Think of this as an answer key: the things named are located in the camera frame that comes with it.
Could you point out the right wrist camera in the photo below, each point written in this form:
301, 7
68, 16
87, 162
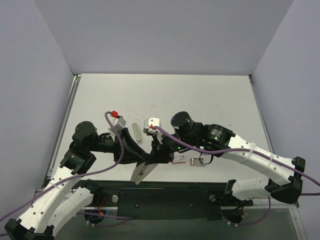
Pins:
150, 124

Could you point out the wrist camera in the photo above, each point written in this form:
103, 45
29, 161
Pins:
116, 122
150, 124

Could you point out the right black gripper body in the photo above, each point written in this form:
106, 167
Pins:
158, 149

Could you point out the aluminium frame rail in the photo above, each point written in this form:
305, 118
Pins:
258, 203

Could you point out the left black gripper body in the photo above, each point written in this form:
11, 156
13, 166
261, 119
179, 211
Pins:
120, 146

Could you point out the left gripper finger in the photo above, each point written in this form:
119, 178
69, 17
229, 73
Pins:
132, 147
140, 158

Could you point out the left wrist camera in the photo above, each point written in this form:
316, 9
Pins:
116, 122

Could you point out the olive green stapler cover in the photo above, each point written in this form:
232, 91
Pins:
137, 132

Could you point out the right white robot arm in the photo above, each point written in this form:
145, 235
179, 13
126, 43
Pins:
281, 177

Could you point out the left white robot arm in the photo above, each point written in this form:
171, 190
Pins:
50, 210

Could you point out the red white staple box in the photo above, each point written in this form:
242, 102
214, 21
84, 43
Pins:
179, 159

